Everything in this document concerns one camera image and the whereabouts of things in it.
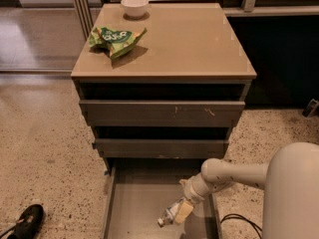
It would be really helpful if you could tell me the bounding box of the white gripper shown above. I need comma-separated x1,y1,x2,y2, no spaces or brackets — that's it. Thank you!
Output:
174,173,213,224

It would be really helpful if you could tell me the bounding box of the clear plastic water bottle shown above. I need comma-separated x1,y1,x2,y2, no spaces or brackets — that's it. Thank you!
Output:
158,197,187,228

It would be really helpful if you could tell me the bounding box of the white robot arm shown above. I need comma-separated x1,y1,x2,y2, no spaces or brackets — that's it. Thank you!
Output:
173,142,319,239

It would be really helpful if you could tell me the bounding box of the bottom grey open drawer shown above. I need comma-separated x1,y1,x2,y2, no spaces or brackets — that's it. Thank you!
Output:
102,158,221,239

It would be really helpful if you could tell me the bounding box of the middle grey drawer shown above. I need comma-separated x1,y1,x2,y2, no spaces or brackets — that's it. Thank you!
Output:
94,138,229,159

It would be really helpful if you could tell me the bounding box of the grey drawer cabinet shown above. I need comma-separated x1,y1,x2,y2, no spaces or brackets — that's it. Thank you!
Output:
72,3,256,168

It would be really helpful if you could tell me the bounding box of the top grey drawer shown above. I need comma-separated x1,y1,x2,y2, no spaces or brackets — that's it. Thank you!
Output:
80,100,245,127

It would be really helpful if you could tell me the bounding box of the small dark floor object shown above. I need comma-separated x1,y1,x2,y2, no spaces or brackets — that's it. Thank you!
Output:
302,99,319,118

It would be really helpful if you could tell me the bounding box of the black shoe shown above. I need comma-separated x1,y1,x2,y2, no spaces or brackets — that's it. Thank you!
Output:
0,204,44,239

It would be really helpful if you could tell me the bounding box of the green crumpled snack bag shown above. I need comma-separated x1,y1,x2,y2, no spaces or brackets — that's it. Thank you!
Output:
89,27,148,60

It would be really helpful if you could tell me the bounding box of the white ceramic bowl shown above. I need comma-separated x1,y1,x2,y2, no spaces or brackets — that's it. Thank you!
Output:
121,0,149,18

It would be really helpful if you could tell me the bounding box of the black floor cable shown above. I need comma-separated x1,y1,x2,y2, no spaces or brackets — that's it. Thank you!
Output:
220,213,263,239

